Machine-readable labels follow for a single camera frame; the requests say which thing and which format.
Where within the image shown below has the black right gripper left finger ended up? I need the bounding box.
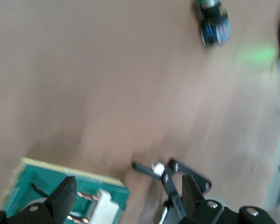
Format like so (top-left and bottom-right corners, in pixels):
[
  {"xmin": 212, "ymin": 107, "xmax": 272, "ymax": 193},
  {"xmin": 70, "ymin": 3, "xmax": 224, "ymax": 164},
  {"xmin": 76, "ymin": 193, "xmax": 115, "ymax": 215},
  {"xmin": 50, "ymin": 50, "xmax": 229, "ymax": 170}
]
[{"xmin": 0, "ymin": 175, "xmax": 77, "ymax": 224}]

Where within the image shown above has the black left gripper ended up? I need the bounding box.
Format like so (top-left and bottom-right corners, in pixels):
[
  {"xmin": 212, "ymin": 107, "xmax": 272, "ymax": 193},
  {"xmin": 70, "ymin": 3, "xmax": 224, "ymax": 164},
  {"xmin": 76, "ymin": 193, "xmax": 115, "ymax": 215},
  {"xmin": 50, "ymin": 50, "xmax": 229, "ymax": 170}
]
[{"xmin": 131, "ymin": 159, "xmax": 212, "ymax": 224}]

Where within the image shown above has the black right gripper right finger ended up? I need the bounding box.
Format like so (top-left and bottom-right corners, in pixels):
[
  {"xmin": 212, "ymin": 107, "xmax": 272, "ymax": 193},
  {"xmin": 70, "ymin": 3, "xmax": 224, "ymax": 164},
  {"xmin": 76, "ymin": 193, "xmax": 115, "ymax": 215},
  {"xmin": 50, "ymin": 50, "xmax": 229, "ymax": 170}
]
[{"xmin": 178, "ymin": 174, "xmax": 278, "ymax": 224}]

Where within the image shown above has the green load switch white lever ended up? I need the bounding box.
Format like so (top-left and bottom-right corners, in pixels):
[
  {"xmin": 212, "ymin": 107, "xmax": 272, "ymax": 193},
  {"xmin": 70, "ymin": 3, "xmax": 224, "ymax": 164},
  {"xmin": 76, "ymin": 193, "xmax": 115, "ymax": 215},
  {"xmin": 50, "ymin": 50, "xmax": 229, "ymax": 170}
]
[{"xmin": 0, "ymin": 156, "xmax": 131, "ymax": 224}]

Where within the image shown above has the brown paper table cover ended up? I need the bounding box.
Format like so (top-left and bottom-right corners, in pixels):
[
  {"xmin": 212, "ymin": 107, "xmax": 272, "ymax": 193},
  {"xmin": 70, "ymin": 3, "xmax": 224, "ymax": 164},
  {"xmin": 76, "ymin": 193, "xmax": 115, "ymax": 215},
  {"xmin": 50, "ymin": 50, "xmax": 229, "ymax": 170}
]
[{"xmin": 0, "ymin": 0, "xmax": 280, "ymax": 224}]

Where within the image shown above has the green mushroom push button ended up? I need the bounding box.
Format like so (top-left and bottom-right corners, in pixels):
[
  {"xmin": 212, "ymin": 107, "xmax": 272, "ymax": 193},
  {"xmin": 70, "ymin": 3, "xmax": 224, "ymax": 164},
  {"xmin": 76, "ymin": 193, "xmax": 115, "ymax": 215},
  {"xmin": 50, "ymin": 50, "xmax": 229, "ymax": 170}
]
[{"xmin": 192, "ymin": 0, "xmax": 231, "ymax": 49}]

